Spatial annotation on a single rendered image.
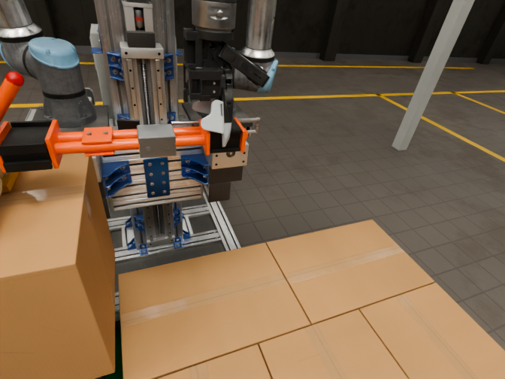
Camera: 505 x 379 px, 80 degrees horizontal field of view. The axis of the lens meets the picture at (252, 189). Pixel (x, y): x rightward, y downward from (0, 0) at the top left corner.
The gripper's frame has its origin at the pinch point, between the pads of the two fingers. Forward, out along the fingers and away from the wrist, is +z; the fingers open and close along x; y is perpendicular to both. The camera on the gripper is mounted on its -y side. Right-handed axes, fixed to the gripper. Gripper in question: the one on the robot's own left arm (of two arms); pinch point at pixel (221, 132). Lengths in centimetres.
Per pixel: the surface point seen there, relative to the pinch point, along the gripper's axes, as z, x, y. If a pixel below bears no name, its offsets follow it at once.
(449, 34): -2, -171, -263
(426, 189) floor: 121, -101, -233
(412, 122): 85, -172, -263
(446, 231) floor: 121, -50, -202
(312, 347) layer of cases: 66, 22, -27
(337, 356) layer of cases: 66, 27, -33
